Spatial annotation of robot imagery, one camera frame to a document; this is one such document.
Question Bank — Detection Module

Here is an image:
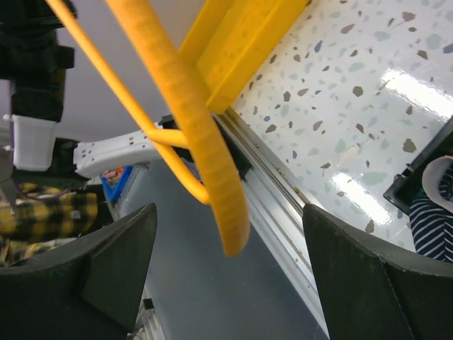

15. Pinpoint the navy striped underwear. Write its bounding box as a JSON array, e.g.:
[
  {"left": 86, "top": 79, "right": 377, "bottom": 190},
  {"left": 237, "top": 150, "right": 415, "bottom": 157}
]
[{"left": 409, "top": 156, "right": 452, "bottom": 263}]

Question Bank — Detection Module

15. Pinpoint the aluminium rail frame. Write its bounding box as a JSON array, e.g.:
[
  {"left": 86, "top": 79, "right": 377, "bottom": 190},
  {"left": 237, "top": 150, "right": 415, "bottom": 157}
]
[{"left": 131, "top": 113, "right": 328, "bottom": 339}]

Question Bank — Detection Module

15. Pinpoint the yellow plastic hanger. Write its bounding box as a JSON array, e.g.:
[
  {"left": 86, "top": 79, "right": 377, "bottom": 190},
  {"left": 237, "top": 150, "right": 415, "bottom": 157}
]
[{"left": 47, "top": 1, "right": 250, "bottom": 256}]

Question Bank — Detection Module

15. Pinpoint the yellow black plaid cloth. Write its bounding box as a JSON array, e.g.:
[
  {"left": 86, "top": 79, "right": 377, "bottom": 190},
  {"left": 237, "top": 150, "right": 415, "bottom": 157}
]
[{"left": 1, "top": 183, "right": 102, "bottom": 268}]

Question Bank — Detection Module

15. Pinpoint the black clip box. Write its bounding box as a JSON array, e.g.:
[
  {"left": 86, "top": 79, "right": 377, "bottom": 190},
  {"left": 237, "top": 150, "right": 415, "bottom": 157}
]
[{"left": 383, "top": 118, "right": 452, "bottom": 215}]

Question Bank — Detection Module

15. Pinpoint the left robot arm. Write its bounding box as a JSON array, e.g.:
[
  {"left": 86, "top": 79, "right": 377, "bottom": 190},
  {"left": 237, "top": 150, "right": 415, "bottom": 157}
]
[{"left": 1, "top": 1, "right": 157, "bottom": 182}]

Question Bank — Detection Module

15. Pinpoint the yellow plastic tray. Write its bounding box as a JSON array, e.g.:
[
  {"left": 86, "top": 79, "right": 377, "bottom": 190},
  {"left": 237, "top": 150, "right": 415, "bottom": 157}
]
[{"left": 179, "top": 0, "right": 308, "bottom": 114}]

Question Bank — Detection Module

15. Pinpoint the blue bin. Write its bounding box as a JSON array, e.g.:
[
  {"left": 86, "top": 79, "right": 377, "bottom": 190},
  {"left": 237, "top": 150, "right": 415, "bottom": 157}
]
[{"left": 100, "top": 166, "right": 133, "bottom": 203}]

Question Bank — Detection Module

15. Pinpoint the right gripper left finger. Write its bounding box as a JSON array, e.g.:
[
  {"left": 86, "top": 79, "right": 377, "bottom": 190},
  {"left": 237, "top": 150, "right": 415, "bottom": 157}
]
[{"left": 1, "top": 203, "right": 157, "bottom": 339}]

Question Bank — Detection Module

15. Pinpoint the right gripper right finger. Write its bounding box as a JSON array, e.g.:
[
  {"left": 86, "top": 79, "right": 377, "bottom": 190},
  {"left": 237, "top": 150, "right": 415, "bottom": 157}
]
[{"left": 302, "top": 204, "right": 452, "bottom": 339}]

